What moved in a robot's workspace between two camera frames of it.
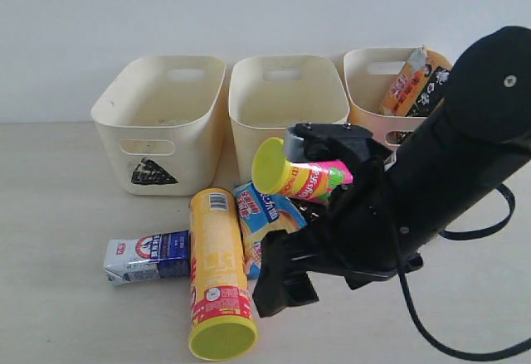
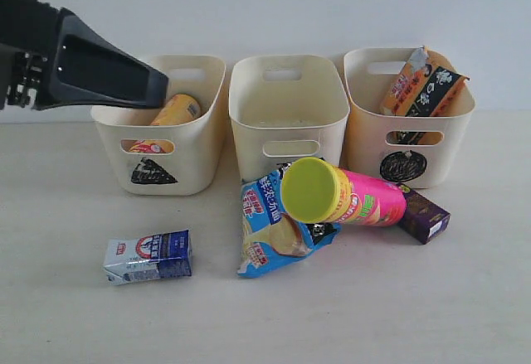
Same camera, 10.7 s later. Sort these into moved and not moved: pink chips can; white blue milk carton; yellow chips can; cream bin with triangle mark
Moved: pink chips can; yellow chips can
Not moved: cream bin with triangle mark; white blue milk carton
